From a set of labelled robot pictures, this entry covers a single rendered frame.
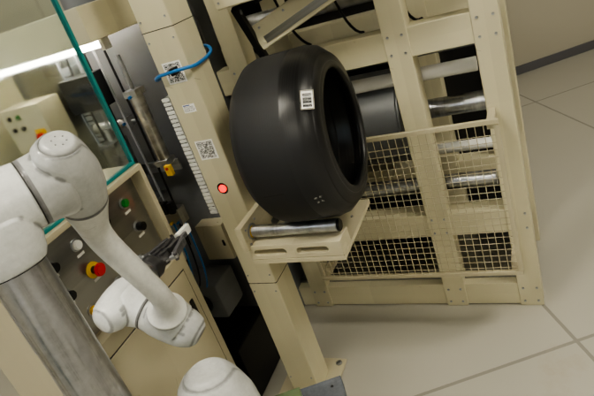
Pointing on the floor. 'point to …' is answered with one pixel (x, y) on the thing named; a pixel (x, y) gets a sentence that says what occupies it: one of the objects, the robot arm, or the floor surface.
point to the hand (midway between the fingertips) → (182, 232)
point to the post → (293, 338)
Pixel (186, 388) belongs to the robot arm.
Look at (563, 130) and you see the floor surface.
